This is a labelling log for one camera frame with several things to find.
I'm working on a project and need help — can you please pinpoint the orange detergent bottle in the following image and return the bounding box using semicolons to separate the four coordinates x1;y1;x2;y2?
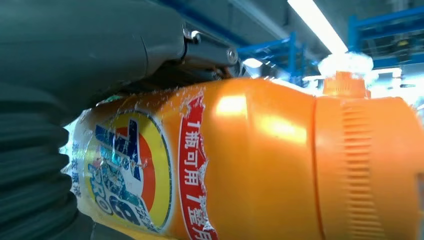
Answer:
317;52;375;99
59;77;424;240

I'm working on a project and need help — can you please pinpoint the ceiling light strip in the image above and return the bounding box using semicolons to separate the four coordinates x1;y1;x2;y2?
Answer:
286;0;349;56

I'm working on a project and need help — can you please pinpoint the blue shelf rack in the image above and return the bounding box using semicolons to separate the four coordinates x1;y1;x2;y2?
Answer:
236;5;424;88

